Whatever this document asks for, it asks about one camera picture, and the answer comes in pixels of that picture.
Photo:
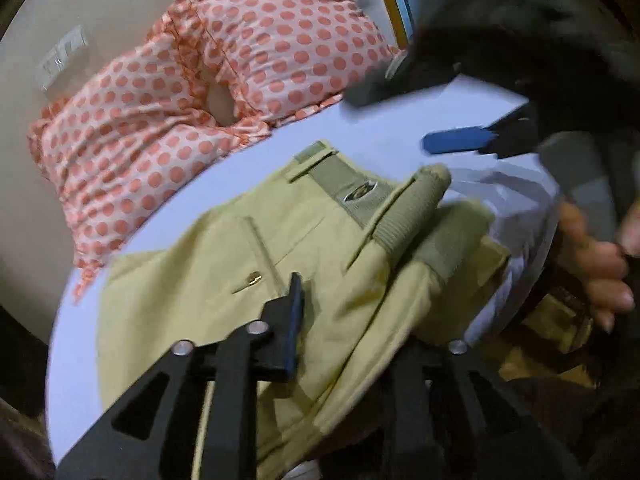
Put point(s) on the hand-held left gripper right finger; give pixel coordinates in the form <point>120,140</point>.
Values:
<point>430,410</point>

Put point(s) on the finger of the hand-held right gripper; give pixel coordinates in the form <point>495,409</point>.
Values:
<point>455,142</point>
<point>400,80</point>

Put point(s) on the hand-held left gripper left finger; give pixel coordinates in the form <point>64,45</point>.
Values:
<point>294,310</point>

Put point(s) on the khaki pants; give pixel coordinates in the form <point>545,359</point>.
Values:
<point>200,260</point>

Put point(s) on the person's right hand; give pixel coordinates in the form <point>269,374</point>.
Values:
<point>600,270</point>

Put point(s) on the white bed sheet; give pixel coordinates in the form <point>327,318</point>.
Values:
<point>380,130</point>

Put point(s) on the orange polka dot pillow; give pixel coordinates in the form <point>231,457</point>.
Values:
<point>300,35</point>
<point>125,135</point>

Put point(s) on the yellow window frame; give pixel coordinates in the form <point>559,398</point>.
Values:
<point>389,5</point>

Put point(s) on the white wall switch plate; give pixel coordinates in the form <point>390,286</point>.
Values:
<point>62,57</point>

